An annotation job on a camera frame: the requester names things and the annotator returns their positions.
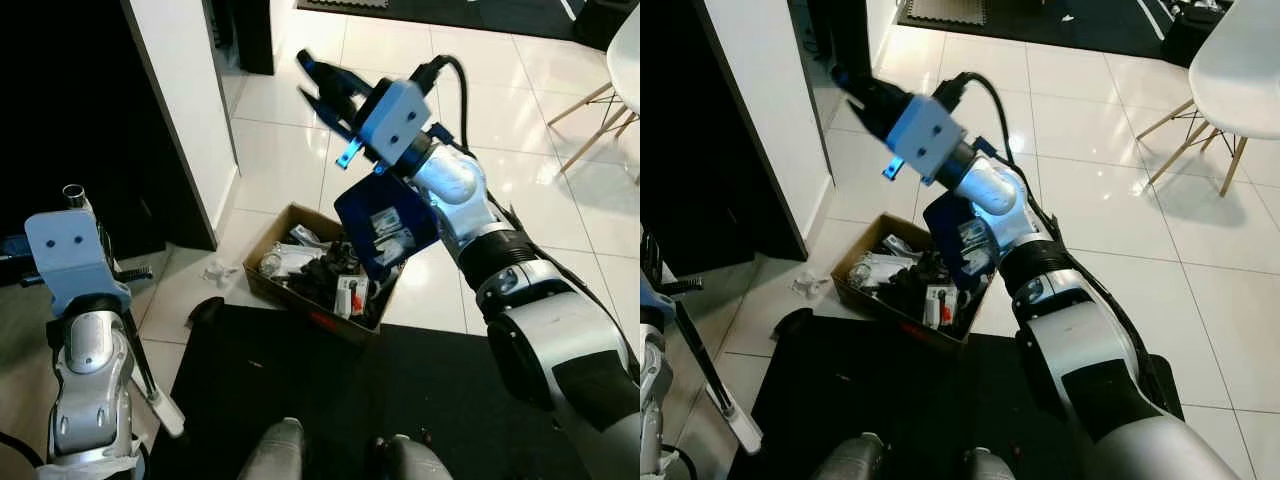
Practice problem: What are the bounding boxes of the grey robot leg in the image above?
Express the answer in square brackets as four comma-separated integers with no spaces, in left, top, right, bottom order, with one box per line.
[822,432,916,480]
[238,418,306,480]
[375,433,453,480]
[962,448,1018,480]

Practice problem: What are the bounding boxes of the grey right robot leg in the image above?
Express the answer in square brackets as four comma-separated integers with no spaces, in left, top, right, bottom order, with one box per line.
[962,448,1018,480]
[375,433,453,480]

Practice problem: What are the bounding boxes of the black crumpled waste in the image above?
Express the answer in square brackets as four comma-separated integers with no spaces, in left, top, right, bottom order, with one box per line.
[295,243,351,301]
[885,255,941,311]

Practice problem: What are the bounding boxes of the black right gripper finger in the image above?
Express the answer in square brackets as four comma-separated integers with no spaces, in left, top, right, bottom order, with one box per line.
[832,65,881,106]
[300,90,353,141]
[855,105,889,146]
[298,52,351,93]

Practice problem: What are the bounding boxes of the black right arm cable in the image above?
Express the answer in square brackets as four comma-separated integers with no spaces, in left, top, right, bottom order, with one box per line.
[935,72,1013,166]
[405,55,471,151]

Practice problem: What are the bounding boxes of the black bag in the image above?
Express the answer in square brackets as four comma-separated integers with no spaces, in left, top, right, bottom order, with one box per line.
[1160,0,1241,69]

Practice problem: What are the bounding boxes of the white plastic wrapper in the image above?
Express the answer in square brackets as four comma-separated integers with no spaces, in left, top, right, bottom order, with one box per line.
[850,235,906,286]
[258,225,321,278]

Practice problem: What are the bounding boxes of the dark furniture piece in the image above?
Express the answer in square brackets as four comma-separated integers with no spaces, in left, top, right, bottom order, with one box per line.
[805,0,871,76]
[205,0,276,76]

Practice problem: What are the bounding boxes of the brown cardboard box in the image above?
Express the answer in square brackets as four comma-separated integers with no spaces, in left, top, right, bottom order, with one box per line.
[832,212,993,353]
[243,203,406,348]

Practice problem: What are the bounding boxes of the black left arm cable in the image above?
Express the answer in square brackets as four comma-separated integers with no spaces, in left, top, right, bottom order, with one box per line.
[0,430,46,476]

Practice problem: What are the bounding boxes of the clear plastic packet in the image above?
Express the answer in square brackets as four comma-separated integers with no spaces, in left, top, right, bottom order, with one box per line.
[365,205,416,269]
[955,218,996,279]

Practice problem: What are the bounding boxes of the white chair wooden legs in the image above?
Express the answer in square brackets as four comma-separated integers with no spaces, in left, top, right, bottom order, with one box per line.
[1135,0,1280,198]
[548,3,641,176]

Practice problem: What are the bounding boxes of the black floor mat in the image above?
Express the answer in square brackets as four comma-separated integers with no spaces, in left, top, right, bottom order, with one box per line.
[728,322,1186,480]
[148,300,591,480]

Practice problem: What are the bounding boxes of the blue dustpan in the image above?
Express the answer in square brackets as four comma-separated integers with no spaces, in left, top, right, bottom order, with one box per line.
[882,155,1001,293]
[333,138,442,283]

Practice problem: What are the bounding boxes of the grey left robot leg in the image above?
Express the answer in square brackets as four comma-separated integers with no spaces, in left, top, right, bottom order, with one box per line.
[822,432,916,480]
[238,418,306,480]

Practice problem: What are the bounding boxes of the white and red packet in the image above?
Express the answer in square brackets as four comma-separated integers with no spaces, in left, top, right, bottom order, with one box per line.
[335,275,373,321]
[925,285,963,331]

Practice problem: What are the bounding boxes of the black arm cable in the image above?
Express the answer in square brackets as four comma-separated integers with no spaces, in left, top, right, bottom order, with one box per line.
[405,55,471,151]
[0,430,46,476]
[935,72,1013,166]

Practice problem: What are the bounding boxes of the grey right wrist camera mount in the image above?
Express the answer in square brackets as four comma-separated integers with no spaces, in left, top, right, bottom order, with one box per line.
[355,80,433,176]
[885,95,969,186]

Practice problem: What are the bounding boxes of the large dark rug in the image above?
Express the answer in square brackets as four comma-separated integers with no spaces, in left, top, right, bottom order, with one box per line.
[395,0,591,43]

